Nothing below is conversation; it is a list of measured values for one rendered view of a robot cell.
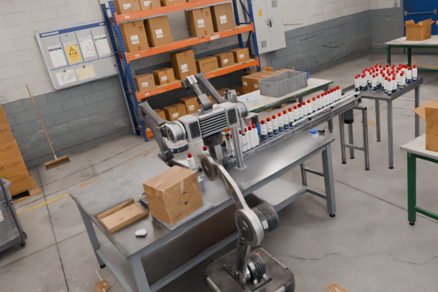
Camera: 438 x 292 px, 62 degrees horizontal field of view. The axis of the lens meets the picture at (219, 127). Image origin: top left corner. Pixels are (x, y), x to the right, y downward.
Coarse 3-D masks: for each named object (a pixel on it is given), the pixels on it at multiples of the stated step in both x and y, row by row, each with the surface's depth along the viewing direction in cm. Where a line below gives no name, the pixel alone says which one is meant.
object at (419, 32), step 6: (408, 24) 702; (414, 24) 692; (420, 24) 718; (426, 24) 690; (408, 30) 713; (414, 30) 702; (420, 30) 690; (426, 30) 694; (408, 36) 718; (414, 36) 707; (420, 36) 694; (426, 36) 698
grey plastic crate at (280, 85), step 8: (288, 72) 552; (296, 72) 538; (304, 72) 524; (264, 80) 531; (272, 80) 540; (280, 80) 548; (288, 80) 504; (296, 80) 513; (304, 80) 522; (264, 88) 518; (272, 88) 502; (280, 88) 499; (288, 88) 507; (296, 88) 515; (272, 96) 509; (280, 96) 502
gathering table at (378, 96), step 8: (416, 80) 422; (352, 88) 454; (368, 88) 443; (408, 88) 414; (416, 88) 435; (368, 96) 416; (376, 96) 409; (384, 96) 404; (392, 96) 396; (416, 96) 438; (376, 104) 485; (416, 104) 441; (376, 112) 489; (376, 120) 493; (416, 120) 448; (352, 128) 456; (376, 128) 497; (416, 128) 452; (352, 136) 459; (392, 136) 416; (416, 136) 455; (352, 144) 462; (392, 144) 419; (352, 152) 465; (392, 152) 422; (392, 160) 425; (392, 168) 427
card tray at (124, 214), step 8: (120, 208) 282; (128, 208) 282; (136, 208) 279; (104, 216) 276; (112, 216) 274; (120, 216) 272; (128, 216) 270; (136, 216) 263; (104, 224) 260; (112, 224) 263; (120, 224) 256; (128, 224) 260; (112, 232) 253
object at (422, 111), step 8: (424, 104) 302; (432, 104) 304; (416, 112) 292; (424, 112) 294; (432, 112) 278; (424, 120) 288; (432, 120) 281; (432, 128) 284; (432, 136) 286; (432, 144) 289
